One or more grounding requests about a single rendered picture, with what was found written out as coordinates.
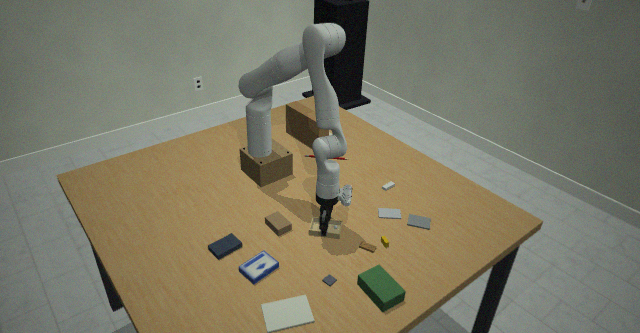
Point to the green rectangular box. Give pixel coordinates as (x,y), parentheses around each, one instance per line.
(381,288)

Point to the tan wooden domino tile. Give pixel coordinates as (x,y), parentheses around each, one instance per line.
(367,246)

